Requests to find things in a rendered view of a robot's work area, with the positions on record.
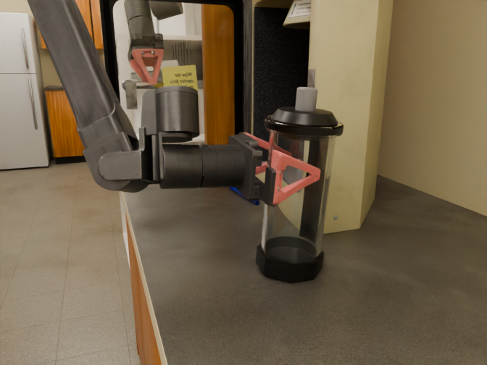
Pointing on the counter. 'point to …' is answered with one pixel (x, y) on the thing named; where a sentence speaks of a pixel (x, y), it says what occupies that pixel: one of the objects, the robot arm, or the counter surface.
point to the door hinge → (248, 65)
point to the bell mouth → (298, 15)
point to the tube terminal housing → (348, 95)
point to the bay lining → (276, 66)
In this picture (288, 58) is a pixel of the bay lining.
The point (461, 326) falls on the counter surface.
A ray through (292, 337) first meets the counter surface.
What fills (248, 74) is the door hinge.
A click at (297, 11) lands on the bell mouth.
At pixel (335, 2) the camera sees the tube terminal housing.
